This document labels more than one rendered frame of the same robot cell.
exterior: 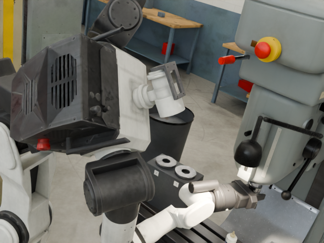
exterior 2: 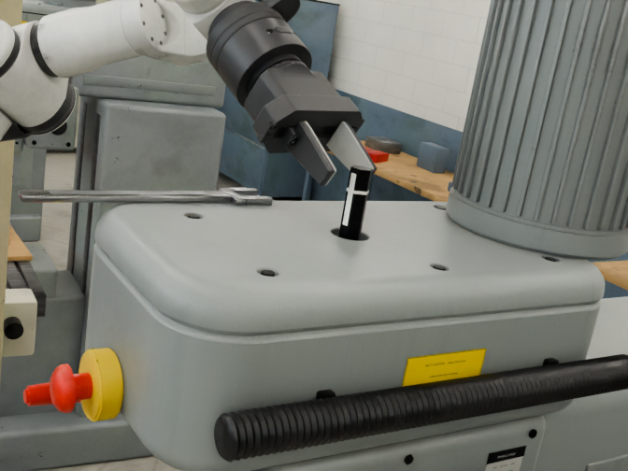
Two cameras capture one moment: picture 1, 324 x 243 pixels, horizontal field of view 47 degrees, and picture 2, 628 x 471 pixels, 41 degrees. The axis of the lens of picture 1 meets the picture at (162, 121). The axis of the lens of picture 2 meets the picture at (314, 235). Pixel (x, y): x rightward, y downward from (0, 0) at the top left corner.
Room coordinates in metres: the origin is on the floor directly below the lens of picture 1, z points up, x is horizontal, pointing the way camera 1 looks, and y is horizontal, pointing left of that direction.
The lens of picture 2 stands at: (0.37, -0.56, 2.10)
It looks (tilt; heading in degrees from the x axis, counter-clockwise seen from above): 16 degrees down; 18
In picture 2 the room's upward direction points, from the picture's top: 10 degrees clockwise
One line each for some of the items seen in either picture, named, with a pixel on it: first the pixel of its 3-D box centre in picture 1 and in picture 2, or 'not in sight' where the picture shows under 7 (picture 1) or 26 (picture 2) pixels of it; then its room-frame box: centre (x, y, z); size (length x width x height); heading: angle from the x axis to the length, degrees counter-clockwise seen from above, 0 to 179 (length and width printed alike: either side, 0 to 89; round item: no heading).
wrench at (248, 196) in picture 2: not in sight; (151, 195); (1.04, -0.18, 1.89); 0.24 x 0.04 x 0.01; 143
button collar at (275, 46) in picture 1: (268, 49); (100, 384); (0.91, -0.22, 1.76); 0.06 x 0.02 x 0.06; 52
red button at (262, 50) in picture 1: (263, 50); (72, 387); (0.90, -0.20, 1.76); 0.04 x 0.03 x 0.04; 52
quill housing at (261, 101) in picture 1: (275, 132); not in sight; (1.10, -0.36, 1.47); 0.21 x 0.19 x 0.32; 52
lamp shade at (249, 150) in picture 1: (249, 151); not in sight; (0.92, -0.25, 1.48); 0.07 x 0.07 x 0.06
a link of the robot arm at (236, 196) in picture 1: (231, 196); not in sight; (1.05, -0.28, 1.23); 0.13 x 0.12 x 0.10; 31
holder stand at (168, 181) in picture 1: (171, 185); not in sight; (1.34, -0.09, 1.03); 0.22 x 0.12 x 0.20; 60
